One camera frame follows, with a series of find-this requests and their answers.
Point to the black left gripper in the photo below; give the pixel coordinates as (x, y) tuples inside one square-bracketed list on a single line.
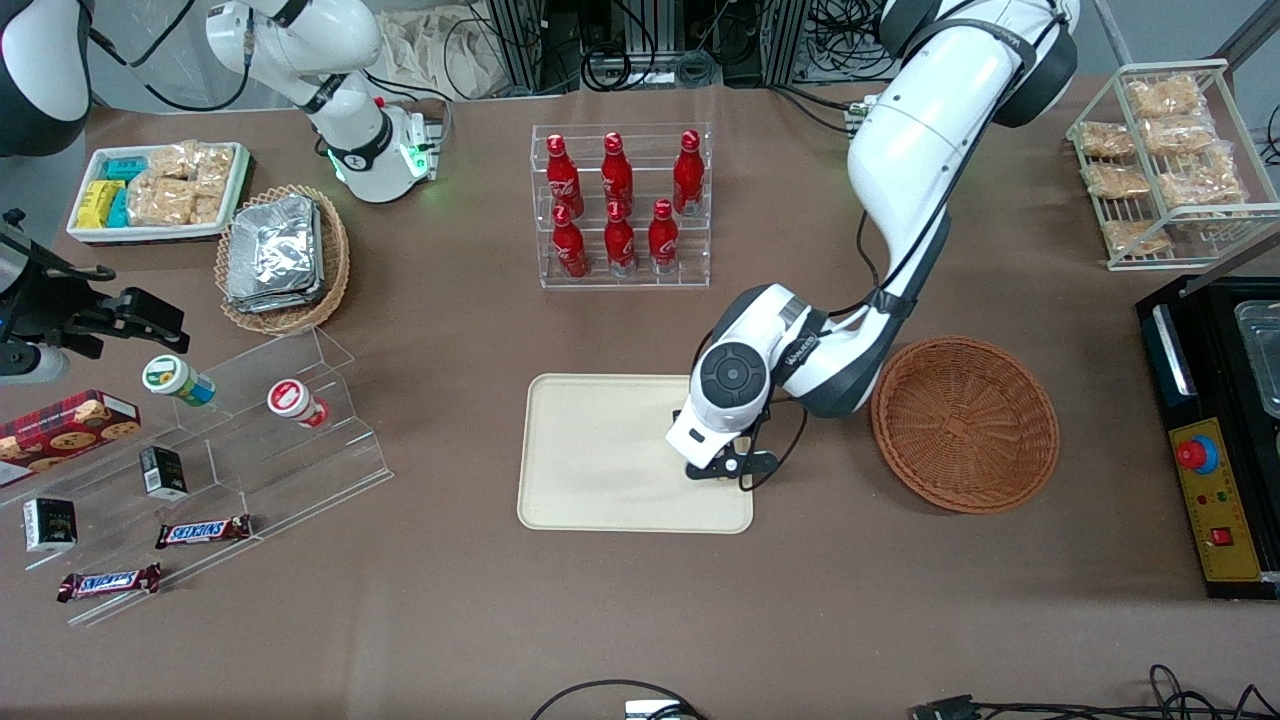
[(676, 414)]

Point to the bagged fried snack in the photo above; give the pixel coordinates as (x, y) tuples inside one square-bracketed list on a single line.
[(1135, 237), (1105, 140), (1180, 135), (1200, 185), (1117, 180), (1165, 97)]

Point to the red cola bottle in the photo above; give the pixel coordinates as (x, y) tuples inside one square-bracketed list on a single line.
[(688, 175), (663, 243), (617, 175), (564, 180), (570, 250), (620, 245)]

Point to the brown snickers bar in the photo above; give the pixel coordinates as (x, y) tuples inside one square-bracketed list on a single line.
[(108, 582), (203, 532)]

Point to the beige rectangular tray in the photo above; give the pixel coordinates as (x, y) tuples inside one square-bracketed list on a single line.
[(600, 455)]

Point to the red lid yogurt cup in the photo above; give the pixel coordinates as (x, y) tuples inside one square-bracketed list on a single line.
[(292, 400)]

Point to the black control box yellow panel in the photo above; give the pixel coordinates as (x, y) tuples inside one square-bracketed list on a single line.
[(1225, 500)]

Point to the red plaid cookie box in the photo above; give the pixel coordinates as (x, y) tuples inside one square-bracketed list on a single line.
[(60, 435)]

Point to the clear plastic container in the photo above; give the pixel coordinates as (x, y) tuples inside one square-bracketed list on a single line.
[(1262, 350)]

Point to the white rectangular snack tray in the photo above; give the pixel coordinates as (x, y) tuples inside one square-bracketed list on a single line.
[(150, 232)]

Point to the light oval wicker basket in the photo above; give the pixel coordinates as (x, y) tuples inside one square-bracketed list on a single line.
[(335, 270)]

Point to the grey metal strut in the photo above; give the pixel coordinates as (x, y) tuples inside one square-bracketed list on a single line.
[(1250, 30)]

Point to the clear acrylic step stand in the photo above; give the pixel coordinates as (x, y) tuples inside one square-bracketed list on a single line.
[(300, 470)]

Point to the beige cloth bag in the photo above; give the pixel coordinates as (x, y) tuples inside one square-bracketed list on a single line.
[(440, 50)]

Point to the silver foil pack stack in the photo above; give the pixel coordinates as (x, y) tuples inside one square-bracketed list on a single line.
[(275, 255)]

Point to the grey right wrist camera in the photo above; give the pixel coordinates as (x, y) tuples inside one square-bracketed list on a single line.
[(35, 365)]

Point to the clear acrylic bottle rack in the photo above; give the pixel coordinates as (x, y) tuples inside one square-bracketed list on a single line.
[(640, 275)]

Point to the aluminium frame post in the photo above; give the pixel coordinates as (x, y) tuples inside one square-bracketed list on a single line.
[(785, 40), (520, 45)]

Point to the yellow snack packet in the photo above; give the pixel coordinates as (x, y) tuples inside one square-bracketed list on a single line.
[(98, 205)]

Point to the white plug adapter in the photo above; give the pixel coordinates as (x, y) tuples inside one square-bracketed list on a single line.
[(655, 710)]

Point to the green lid yogurt cup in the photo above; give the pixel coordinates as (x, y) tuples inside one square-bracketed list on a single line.
[(172, 378)]

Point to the small black carton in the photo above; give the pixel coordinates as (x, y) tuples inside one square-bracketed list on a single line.
[(50, 525), (163, 473)]

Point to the brown round wicker basket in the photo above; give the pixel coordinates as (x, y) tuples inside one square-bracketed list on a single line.
[(965, 425)]

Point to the clear bag rice crackers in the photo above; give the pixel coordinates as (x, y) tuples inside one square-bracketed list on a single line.
[(213, 170), (175, 160), (160, 203)]

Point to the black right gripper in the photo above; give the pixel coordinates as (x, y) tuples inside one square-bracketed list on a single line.
[(52, 300)]

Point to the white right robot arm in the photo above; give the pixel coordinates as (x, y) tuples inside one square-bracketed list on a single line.
[(345, 120)]

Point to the teal snack packet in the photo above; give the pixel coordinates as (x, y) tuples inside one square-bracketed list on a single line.
[(125, 168), (119, 210)]

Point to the red emergency stop button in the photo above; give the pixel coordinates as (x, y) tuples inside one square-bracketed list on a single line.
[(1195, 455)]

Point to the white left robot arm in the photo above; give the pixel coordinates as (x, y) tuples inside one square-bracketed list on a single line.
[(930, 130)]

